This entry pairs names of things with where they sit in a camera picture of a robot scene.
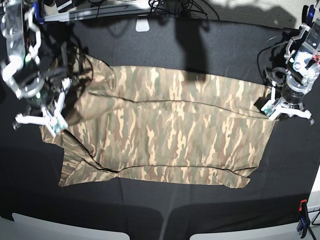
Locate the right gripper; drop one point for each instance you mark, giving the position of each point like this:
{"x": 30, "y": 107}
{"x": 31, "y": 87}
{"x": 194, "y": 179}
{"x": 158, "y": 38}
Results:
{"x": 54, "y": 122}

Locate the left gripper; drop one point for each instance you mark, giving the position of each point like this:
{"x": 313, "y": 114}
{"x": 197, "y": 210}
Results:
{"x": 277, "y": 107}

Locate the camouflage t-shirt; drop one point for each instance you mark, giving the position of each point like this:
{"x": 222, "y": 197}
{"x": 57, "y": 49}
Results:
{"x": 160, "y": 125}

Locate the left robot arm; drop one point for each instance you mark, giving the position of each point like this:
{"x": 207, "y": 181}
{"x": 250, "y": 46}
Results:
{"x": 291, "y": 83}

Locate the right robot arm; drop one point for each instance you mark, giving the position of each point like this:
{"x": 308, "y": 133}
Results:
{"x": 44, "y": 91}

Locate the orange black clamp bottom right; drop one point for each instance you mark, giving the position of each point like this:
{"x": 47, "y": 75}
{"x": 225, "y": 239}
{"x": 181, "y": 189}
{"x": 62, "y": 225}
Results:
{"x": 304, "y": 220}

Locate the aluminium frame rail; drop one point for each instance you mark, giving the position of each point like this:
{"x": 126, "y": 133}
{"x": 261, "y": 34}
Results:
{"x": 98, "y": 12}

